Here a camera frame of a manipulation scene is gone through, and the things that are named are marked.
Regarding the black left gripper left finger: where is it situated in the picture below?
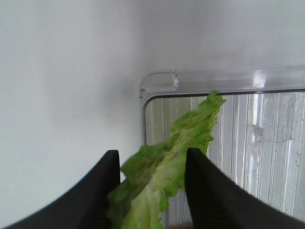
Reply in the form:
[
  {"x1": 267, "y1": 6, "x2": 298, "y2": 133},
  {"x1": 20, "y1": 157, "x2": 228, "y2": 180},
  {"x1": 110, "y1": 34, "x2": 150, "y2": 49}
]
[{"x1": 8, "y1": 150, "x2": 120, "y2": 229}]

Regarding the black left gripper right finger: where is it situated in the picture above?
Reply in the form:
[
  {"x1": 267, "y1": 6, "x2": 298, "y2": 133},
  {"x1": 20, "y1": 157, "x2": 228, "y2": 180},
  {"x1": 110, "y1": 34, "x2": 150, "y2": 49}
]
[{"x1": 184, "y1": 148, "x2": 305, "y2": 229}]

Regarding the left clear plastic tray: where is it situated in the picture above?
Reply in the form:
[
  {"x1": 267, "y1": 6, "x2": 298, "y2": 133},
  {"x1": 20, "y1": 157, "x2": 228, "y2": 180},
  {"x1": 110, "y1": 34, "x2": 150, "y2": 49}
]
[{"x1": 140, "y1": 66, "x2": 305, "y2": 220}]

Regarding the green lettuce leaf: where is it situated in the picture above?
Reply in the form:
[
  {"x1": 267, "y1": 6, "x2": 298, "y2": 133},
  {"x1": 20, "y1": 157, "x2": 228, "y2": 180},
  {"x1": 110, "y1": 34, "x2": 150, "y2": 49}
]
[{"x1": 107, "y1": 91, "x2": 226, "y2": 229}]

